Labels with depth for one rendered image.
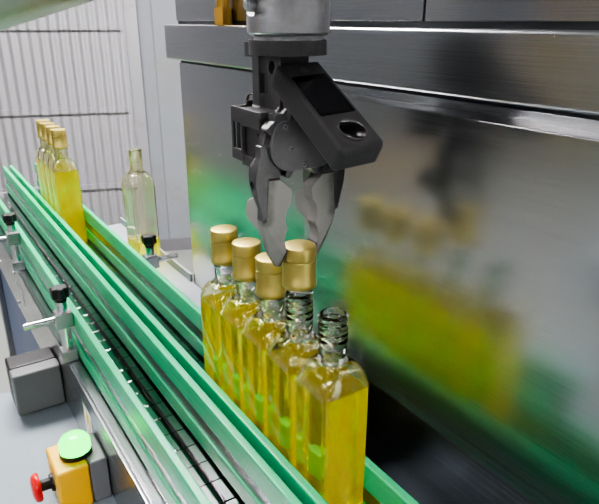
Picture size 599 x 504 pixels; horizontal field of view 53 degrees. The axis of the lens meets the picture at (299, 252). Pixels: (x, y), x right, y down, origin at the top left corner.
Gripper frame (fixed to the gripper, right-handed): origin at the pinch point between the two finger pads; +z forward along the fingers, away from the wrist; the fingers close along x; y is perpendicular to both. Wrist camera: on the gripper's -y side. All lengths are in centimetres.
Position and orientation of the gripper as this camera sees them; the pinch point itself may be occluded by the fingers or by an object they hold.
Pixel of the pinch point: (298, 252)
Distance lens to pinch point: 60.5
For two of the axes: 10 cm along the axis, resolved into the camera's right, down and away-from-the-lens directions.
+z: -0.1, 9.3, 3.6
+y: -5.3, -3.1, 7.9
